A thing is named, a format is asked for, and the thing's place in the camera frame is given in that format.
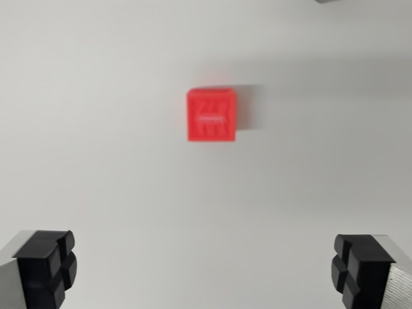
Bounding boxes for black-padded silver gripper right finger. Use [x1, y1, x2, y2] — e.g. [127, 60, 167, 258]
[330, 233, 412, 309]

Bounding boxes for red embossed toy cube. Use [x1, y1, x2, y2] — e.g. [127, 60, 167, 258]
[186, 87, 238, 143]

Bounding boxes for black-padded silver gripper left finger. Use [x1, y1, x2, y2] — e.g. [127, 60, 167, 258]
[0, 229, 79, 309]

